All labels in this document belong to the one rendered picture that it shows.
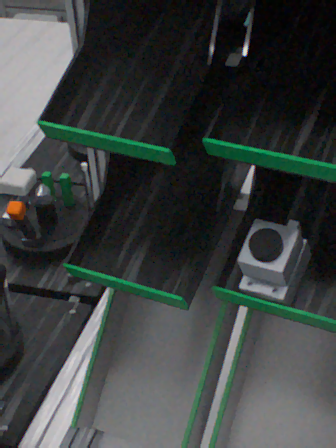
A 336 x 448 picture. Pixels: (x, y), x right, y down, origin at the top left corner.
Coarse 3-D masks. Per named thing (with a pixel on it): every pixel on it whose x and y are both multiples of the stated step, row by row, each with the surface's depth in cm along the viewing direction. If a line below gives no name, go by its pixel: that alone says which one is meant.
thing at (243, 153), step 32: (256, 0) 79; (288, 0) 84; (320, 0) 83; (256, 32) 81; (288, 32) 82; (320, 32) 81; (256, 64) 82; (288, 64) 81; (320, 64) 80; (224, 96) 78; (256, 96) 80; (288, 96) 79; (320, 96) 78; (224, 128) 79; (256, 128) 78; (288, 128) 77; (320, 128) 76; (256, 160) 76; (288, 160) 74; (320, 160) 75
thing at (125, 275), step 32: (128, 160) 97; (192, 160) 95; (224, 160) 94; (128, 192) 95; (160, 192) 94; (192, 192) 93; (224, 192) 88; (96, 224) 94; (128, 224) 93; (160, 224) 92; (192, 224) 91; (224, 224) 90; (96, 256) 92; (128, 256) 91; (160, 256) 90; (192, 256) 89; (128, 288) 88; (160, 288) 89; (192, 288) 87
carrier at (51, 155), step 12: (48, 144) 155; (60, 144) 155; (72, 144) 150; (36, 156) 152; (48, 156) 152; (60, 156) 152; (72, 156) 151; (84, 156) 148; (24, 168) 149; (36, 168) 149; (48, 168) 149; (60, 168) 149; (72, 168) 148; (72, 180) 146
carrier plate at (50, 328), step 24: (24, 312) 122; (48, 312) 121; (72, 312) 121; (24, 336) 118; (48, 336) 118; (72, 336) 117; (24, 360) 114; (48, 360) 114; (0, 384) 111; (24, 384) 111; (48, 384) 111; (24, 408) 108; (0, 432) 105; (24, 432) 107
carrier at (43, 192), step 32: (0, 192) 144; (32, 192) 144; (64, 192) 135; (0, 224) 138; (32, 224) 134; (64, 224) 133; (0, 256) 131; (32, 256) 129; (64, 256) 130; (32, 288) 126; (64, 288) 125; (96, 288) 124
